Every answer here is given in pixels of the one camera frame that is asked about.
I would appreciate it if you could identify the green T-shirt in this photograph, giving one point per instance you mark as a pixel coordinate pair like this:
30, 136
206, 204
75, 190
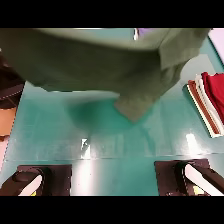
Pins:
100, 63

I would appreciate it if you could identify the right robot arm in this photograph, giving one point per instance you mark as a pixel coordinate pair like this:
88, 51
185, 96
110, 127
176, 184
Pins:
196, 178

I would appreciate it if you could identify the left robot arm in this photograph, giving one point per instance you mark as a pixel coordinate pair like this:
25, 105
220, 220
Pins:
30, 181

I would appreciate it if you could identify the brown garment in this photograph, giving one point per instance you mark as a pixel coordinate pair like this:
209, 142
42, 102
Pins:
199, 101

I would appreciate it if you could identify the white garment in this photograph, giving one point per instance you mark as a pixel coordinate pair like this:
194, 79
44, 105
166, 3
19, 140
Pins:
206, 105

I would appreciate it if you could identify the red garment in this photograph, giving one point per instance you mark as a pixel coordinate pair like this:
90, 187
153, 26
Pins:
215, 90

